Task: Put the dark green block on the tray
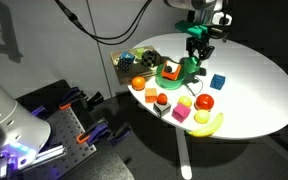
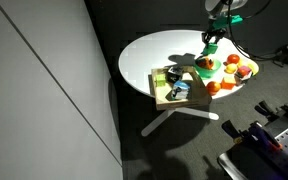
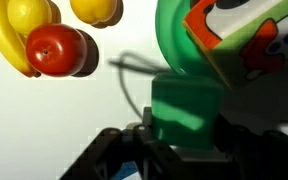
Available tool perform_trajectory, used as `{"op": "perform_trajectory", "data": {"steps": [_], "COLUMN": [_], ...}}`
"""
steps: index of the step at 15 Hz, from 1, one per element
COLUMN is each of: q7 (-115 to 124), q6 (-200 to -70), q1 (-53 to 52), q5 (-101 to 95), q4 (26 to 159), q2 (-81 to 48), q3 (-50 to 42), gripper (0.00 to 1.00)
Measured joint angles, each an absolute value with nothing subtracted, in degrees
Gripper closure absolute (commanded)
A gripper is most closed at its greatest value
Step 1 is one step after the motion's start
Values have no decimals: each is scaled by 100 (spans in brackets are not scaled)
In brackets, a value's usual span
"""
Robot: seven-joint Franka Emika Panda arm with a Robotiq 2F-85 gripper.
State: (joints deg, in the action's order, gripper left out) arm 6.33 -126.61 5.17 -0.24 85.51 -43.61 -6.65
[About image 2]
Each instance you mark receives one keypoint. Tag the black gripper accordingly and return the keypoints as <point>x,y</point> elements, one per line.
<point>214,32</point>

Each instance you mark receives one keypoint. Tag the dark green block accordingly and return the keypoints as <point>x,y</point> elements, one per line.
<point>210,49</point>

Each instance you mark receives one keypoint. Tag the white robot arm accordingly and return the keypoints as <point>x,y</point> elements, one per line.
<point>217,5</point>

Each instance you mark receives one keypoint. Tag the magenta block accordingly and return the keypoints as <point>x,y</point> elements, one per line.
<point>244,71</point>

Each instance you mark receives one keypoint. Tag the orange block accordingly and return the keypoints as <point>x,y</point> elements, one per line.
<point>228,83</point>

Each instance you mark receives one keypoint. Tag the wooden tray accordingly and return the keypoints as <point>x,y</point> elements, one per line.
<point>197,97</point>

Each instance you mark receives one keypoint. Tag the light green block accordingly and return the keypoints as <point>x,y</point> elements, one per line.
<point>160,80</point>

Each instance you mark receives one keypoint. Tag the red hollow cube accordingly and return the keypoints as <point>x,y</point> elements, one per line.
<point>205,62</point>

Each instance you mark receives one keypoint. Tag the red tomato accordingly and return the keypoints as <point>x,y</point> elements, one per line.
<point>233,58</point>

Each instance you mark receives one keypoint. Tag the green bowl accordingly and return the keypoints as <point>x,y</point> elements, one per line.
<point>205,72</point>

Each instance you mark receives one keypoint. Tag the yellow orange citrus fruit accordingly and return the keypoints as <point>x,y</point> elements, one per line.
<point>231,68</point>

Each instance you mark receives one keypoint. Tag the orange mandarin fruit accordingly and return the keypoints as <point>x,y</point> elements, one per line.
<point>213,87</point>

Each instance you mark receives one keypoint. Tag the yellow banana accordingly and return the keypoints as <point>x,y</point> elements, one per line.
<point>254,67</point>

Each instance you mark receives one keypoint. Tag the black and white cube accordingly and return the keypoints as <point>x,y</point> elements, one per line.
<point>174,74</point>

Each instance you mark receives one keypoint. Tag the blue and white cube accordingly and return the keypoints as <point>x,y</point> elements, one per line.
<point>180,90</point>

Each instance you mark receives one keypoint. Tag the black spring clamp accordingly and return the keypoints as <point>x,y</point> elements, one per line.
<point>231,129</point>
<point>264,109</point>

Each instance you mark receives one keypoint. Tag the purple clamp with orange tips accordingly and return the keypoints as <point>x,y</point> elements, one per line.
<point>262,136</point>

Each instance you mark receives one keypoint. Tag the teal green camera mount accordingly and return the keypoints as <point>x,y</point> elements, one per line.
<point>227,20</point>

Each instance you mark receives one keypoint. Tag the white table pedestal base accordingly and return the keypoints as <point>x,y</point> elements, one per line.
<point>157,125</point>

